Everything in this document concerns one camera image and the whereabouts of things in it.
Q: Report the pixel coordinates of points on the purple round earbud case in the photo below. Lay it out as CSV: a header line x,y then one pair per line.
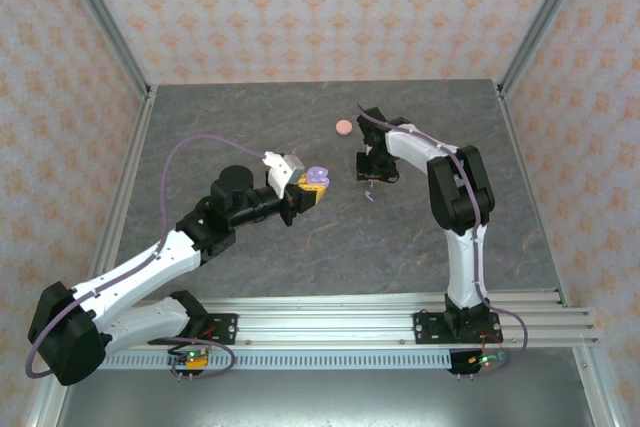
x,y
318,176

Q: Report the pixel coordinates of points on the pink round earbud case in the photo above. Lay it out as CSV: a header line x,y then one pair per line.
x,y
343,127

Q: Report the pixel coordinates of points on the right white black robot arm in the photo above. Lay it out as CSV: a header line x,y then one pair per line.
x,y
465,267

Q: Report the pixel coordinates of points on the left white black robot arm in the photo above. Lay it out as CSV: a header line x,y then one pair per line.
x,y
145,267

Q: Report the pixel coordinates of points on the grey metal sheet panel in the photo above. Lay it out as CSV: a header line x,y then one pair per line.
x,y
320,397

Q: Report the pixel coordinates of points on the aluminium table side rail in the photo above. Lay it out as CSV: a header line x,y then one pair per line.
x,y
132,162
525,172

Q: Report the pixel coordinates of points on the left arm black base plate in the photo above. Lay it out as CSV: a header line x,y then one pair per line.
x,y
225,327

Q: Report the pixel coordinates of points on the aluminium mounting rail beam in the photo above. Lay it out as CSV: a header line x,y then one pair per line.
x,y
325,322

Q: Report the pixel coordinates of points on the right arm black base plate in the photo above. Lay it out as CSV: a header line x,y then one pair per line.
x,y
425,329

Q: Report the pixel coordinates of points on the aluminium frame post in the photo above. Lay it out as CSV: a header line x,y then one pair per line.
x,y
100,12
545,12

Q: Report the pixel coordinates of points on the aluminium frame leg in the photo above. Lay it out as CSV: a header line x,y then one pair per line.
x,y
597,392
52,392

